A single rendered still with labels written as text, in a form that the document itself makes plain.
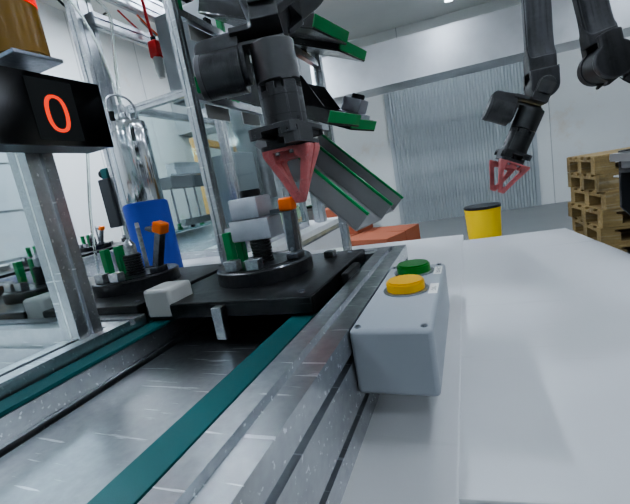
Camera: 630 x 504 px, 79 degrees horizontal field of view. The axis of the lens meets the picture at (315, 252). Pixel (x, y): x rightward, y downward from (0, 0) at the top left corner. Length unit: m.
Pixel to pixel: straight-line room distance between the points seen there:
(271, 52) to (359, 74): 5.73
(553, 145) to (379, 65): 3.64
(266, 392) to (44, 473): 0.18
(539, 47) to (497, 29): 5.29
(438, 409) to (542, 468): 0.10
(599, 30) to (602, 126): 7.39
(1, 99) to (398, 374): 0.43
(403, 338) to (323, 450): 0.11
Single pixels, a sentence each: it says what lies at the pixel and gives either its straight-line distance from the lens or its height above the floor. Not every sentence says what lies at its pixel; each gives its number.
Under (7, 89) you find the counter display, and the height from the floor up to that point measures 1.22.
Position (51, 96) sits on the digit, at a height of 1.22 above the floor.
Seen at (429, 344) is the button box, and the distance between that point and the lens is 0.32.
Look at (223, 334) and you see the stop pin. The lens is 0.47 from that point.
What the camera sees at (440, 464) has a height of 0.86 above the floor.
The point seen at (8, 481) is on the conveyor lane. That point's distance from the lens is 0.39.
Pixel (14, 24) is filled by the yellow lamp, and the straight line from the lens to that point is 0.51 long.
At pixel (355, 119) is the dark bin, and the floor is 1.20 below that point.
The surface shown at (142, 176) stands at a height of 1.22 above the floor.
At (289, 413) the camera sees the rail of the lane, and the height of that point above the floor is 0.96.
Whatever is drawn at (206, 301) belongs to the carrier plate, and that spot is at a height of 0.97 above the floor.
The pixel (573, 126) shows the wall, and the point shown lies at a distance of 8.34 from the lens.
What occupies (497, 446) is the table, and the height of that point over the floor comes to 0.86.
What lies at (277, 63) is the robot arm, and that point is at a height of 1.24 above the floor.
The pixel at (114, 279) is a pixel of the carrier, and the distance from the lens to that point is 0.68.
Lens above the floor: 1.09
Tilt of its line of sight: 10 degrees down
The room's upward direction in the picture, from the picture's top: 10 degrees counter-clockwise
